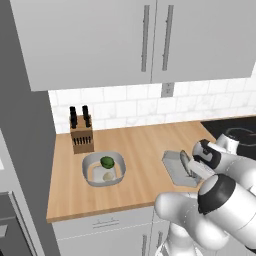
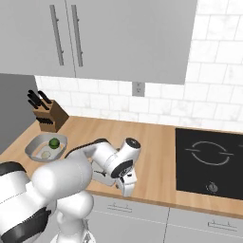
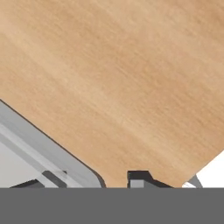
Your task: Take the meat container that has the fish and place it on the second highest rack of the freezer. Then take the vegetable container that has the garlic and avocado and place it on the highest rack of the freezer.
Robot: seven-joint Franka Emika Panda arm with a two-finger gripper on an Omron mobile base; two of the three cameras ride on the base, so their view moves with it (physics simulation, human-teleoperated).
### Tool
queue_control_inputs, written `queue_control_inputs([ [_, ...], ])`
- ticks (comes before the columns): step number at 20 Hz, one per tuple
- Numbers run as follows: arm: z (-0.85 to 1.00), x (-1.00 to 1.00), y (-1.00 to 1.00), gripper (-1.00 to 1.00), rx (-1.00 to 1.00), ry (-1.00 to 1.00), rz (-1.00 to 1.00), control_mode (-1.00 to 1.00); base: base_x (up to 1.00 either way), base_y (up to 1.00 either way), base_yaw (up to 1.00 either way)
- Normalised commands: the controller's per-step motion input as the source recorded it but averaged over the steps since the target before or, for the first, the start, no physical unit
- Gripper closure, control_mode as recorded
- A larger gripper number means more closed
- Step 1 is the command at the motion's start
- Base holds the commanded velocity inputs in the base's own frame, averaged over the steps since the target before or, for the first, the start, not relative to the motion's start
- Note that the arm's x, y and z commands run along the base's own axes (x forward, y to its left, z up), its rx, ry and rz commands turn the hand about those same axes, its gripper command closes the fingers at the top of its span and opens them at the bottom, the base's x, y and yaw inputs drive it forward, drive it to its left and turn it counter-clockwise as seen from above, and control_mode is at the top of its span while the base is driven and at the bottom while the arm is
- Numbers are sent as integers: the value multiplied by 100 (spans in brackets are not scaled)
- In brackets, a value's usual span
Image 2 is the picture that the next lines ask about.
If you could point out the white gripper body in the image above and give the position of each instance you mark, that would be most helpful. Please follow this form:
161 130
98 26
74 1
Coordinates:
128 186

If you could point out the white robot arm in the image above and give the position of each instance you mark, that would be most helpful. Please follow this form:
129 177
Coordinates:
63 177

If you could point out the green avocado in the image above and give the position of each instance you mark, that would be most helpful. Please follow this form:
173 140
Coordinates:
54 143

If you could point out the white garlic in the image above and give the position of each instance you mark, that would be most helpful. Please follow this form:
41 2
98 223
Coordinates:
46 154

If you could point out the grey vegetable container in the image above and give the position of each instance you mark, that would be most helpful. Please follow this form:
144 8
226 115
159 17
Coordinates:
34 148

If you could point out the grey drawer front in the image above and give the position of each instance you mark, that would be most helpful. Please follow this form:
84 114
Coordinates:
196 224
148 209

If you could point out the grey lower cupboard door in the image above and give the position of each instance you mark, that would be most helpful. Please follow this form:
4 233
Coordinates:
126 229

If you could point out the black hob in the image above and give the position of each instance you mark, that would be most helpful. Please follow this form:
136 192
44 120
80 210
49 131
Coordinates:
205 164

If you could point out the grey hob knob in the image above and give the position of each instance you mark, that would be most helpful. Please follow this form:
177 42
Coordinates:
212 187

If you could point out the wooden knife block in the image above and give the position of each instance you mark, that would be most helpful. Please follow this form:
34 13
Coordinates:
52 115

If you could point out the grey fridge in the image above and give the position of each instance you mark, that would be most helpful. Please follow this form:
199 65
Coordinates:
14 107

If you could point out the wide grey cupboard door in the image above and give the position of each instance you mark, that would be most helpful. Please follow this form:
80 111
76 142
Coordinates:
133 38

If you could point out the grey wall outlet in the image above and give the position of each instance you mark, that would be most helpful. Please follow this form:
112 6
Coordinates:
138 89

